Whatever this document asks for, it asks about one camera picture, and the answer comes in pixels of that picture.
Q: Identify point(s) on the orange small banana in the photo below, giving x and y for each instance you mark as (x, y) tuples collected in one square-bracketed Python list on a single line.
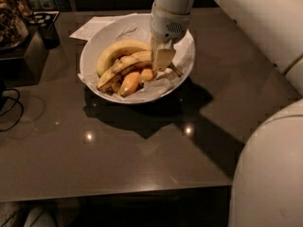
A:
[(146, 75), (130, 84)]

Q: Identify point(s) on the dark wooden box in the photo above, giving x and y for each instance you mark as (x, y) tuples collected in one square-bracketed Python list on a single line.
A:
[(24, 64)]

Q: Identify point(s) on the orange small banana left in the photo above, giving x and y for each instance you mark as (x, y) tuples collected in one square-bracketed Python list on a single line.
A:
[(130, 84)]

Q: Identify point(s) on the white bowl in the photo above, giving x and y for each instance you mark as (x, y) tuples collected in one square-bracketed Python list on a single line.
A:
[(91, 48)]

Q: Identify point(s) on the upper yellow banana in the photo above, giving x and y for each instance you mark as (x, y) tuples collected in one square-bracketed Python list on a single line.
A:
[(117, 50)]

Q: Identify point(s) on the white paper sheet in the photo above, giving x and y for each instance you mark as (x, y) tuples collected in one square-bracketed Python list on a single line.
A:
[(88, 30)]

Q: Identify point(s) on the glass jar with snacks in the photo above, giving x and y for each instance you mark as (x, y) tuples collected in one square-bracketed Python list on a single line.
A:
[(13, 29)]

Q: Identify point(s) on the white paper bowl liner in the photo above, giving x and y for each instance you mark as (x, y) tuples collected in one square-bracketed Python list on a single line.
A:
[(186, 54)]

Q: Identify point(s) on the orange small banana right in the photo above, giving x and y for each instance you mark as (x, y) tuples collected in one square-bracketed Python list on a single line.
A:
[(146, 75)]

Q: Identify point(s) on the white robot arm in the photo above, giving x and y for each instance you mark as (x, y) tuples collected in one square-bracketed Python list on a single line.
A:
[(267, 189)]

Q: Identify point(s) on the black cup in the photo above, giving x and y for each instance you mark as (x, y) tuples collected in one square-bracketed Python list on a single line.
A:
[(50, 36)]

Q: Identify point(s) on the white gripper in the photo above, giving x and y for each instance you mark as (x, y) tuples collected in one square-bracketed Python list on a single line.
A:
[(167, 26)]

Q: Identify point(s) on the spotted yellow banana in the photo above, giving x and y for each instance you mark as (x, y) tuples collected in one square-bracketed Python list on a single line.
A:
[(126, 64)]

